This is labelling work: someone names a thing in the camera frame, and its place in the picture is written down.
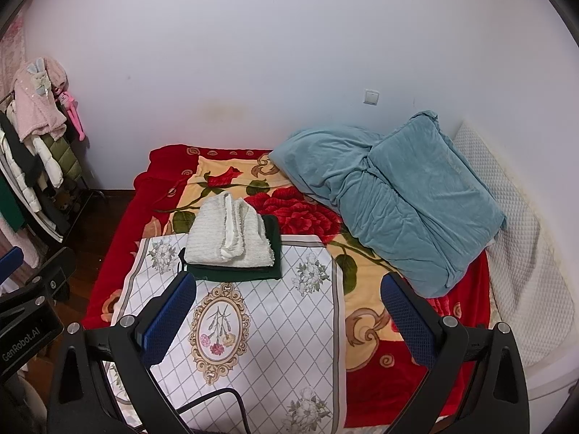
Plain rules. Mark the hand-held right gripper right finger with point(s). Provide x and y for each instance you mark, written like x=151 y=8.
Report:
x=407 y=318

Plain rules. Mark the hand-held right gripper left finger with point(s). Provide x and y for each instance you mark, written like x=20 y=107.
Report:
x=169 y=321

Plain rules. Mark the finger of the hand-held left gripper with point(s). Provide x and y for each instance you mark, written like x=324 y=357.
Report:
x=56 y=275
x=11 y=262

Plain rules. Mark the white fuzzy sweater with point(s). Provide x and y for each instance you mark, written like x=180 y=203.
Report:
x=212 y=235

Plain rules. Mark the metal clothes rack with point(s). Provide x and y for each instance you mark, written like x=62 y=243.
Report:
x=86 y=181

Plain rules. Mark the green cloth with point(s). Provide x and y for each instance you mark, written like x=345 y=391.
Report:
x=9 y=203

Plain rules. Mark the white diamond-patterned floral cloth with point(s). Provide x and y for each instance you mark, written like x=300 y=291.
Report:
x=271 y=325

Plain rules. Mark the white puffer jacket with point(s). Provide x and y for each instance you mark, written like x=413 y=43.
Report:
x=50 y=165

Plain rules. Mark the dark green garment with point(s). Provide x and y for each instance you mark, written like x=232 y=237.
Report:
x=267 y=272

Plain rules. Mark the black garment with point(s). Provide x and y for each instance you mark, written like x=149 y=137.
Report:
x=20 y=153

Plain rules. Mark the teal quilt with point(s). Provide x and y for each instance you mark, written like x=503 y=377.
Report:
x=407 y=199

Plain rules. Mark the olive green puffer vest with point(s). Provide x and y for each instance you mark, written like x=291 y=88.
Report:
x=68 y=156

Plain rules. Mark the red floral blanket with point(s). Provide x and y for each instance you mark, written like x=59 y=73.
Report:
x=316 y=217

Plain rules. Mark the white textured pillow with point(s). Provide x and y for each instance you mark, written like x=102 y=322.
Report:
x=520 y=235

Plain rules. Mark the pink fuzzy garment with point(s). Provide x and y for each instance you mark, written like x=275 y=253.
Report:
x=31 y=108

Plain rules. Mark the pink plush toy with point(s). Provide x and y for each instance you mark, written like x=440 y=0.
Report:
x=72 y=115

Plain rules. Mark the white wall switch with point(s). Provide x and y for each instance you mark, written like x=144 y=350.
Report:
x=371 y=97

